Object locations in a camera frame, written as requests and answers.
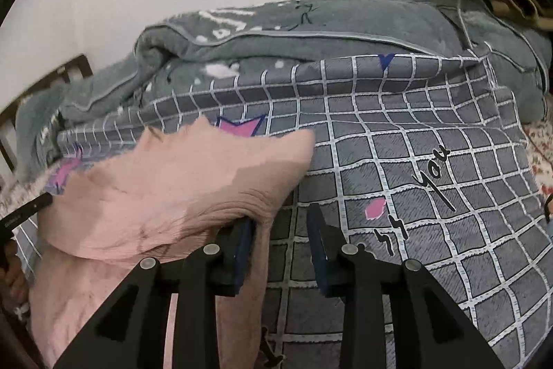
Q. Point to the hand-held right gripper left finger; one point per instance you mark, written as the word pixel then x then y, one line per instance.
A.
pixel 244 252

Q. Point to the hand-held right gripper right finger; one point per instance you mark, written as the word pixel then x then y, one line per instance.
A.
pixel 319 252

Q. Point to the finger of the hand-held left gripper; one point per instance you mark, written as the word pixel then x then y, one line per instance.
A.
pixel 30 210

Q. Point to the pink knit sweater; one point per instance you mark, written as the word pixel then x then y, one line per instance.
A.
pixel 173 187

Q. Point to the grey checked star-print duvet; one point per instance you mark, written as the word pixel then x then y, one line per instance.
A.
pixel 410 187

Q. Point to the dark wooden headboard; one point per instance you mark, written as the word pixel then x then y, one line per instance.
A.
pixel 77 68

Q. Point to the grey-green fleece blanket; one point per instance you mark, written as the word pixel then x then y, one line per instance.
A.
pixel 345 19

